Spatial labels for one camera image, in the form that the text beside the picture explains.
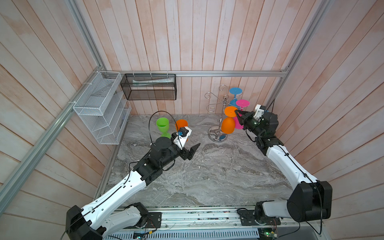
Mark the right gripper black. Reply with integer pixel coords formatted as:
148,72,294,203
235,109,263,140

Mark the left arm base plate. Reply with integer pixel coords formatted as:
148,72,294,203
133,212,162,229

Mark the horizontal aluminium wall profile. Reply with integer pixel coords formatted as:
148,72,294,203
110,70,288,78

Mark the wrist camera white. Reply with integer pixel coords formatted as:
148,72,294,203
172,127,192,150
254,105,266,121

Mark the orange wine glass front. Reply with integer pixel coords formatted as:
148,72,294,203
176,119,189,138

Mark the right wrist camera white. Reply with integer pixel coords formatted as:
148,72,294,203
254,105,266,121

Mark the pink plastic wine glass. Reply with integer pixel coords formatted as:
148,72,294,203
233,99,251,130

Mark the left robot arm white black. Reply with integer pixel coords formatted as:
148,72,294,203
65,137,200,240

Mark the orange wine glass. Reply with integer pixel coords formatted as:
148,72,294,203
221,106,237,135
176,119,189,138

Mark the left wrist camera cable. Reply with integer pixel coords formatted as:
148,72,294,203
148,110,181,148

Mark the chrome wine glass rack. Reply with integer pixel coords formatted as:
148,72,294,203
204,84,238,143

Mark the black wire mesh basket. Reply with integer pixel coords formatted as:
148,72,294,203
120,73,177,101

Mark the white wire mesh shelf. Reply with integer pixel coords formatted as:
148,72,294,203
74,71,132,145

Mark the green plastic wine glass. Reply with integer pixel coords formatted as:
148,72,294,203
156,118,171,139

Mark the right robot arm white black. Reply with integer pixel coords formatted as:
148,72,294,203
235,107,333,224

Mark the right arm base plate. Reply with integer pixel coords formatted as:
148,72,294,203
237,208,281,226

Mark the aluminium mounting rail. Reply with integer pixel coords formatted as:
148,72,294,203
74,205,326,233

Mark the blue plastic wine glass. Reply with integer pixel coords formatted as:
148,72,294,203
229,88,243,109

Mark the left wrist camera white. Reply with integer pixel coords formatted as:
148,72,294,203
172,127,192,150

